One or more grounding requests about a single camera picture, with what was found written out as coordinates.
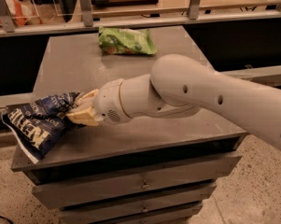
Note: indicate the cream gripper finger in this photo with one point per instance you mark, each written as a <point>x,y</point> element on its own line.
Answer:
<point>85,100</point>
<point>86,116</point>

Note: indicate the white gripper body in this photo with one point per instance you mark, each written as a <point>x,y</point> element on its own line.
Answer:
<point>108,102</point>

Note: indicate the blue kettle chip bag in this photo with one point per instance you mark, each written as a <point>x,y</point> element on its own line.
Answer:
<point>39,125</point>

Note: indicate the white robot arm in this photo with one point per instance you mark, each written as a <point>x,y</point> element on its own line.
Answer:
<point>178,86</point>

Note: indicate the green rice chip bag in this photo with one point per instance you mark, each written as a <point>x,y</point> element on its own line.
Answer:
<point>126,41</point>

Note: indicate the orange white bag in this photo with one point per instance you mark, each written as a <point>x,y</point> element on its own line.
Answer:
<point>22,14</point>

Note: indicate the grey drawer cabinet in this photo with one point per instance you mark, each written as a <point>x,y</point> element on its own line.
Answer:
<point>143,172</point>

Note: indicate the grey metal railing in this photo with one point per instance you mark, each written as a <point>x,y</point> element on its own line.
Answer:
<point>86,17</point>

